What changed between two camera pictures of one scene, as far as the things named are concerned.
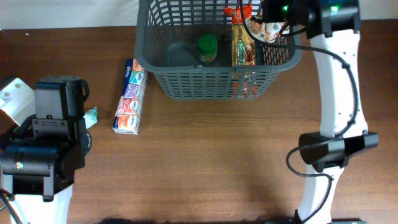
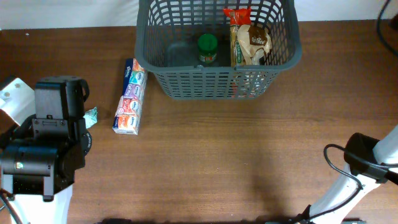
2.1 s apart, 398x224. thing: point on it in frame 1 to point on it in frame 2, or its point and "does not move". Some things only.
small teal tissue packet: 91,117 does not move
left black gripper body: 87,137 does not move
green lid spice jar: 208,45 does not move
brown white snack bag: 264,31 to 255,43
